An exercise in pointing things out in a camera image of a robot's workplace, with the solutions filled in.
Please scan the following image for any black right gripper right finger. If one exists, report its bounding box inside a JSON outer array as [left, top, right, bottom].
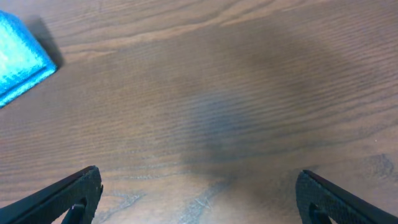
[[295, 170, 397, 224]]

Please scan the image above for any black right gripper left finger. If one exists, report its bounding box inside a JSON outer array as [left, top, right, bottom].
[[1, 166, 103, 224]]

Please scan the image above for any blue microfiber cloth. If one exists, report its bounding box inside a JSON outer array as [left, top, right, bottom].
[[1, 11, 57, 107]]

